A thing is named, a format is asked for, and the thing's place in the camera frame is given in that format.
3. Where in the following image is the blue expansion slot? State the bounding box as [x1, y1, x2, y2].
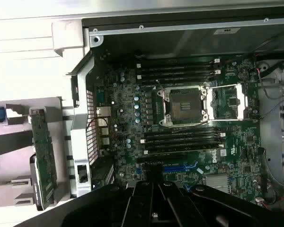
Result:
[136, 161, 200, 175]

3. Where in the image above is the grey parts rack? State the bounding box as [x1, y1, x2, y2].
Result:
[0, 96, 72, 227]

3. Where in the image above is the silver chipset heatsink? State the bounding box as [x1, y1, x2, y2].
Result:
[204, 175, 231, 192]

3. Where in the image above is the open black pc case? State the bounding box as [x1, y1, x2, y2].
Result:
[51, 6, 284, 213]

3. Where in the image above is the black ram slot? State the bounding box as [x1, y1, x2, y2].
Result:
[136, 70, 222, 80]
[143, 130, 226, 138]
[136, 75, 222, 86]
[143, 146, 226, 156]
[136, 64, 221, 74]
[143, 141, 226, 150]
[140, 135, 226, 144]
[136, 58, 221, 68]

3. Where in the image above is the metal rear port block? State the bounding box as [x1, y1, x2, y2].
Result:
[95, 90, 110, 148]

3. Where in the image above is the green motherboard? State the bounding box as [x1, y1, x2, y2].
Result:
[92, 54, 270, 206]

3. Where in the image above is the thin metal locking lever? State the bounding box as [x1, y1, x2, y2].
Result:
[155, 79, 168, 103]

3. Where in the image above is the metal disk bay cage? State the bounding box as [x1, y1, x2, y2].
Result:
[257, 56, 284, 189]

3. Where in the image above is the metal socket cover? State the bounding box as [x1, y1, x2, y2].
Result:
[207, 82, 249, 122]

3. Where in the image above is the cpu socket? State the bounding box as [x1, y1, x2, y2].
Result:
[157, 85, 209, 125]

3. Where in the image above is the black wire bundle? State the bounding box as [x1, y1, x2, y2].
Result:
[259, 59, 284, 79]

